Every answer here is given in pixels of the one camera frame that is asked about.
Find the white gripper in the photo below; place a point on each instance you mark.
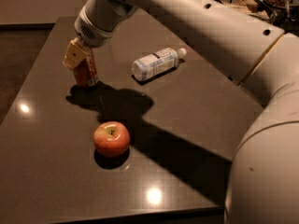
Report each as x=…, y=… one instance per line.
x=90, y=34

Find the red coke can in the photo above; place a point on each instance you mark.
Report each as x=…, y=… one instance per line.
x=86, y=73

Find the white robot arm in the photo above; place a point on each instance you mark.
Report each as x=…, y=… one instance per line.
x=262, y=59

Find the black wire basket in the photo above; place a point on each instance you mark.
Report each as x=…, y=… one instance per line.
x=254, y=8

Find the red apple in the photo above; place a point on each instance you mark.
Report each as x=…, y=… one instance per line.
x=111, y=139

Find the clear plastic water bottle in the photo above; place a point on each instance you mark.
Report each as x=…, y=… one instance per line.
x=157, y=63

